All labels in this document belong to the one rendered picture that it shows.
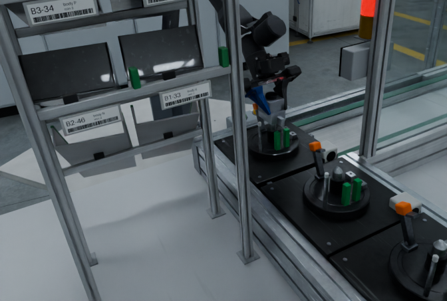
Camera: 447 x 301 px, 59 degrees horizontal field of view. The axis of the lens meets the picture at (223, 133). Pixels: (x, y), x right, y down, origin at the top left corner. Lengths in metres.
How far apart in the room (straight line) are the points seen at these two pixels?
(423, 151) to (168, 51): 0.80
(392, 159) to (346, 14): 4.35
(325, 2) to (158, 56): 4.59
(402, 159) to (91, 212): 0.85
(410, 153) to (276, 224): 0.49
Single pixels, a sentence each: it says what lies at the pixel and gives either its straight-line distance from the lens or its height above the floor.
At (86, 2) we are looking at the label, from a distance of 0.57.
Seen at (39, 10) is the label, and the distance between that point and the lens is 0.57.
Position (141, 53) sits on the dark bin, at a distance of 0.68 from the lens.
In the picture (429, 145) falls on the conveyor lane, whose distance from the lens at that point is 1.24.
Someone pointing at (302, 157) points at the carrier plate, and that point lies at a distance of 1.03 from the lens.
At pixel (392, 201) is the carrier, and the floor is 0.99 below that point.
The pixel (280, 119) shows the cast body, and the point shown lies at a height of 1.07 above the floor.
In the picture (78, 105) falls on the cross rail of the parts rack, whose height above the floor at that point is 1.31.
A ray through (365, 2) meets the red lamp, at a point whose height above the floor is 1.34.
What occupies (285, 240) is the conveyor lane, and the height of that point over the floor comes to 0.96.
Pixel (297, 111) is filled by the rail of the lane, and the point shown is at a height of 0.96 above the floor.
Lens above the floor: 1.54
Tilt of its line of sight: 29 degrees down
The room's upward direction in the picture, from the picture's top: 5 degrees counter-clockwise
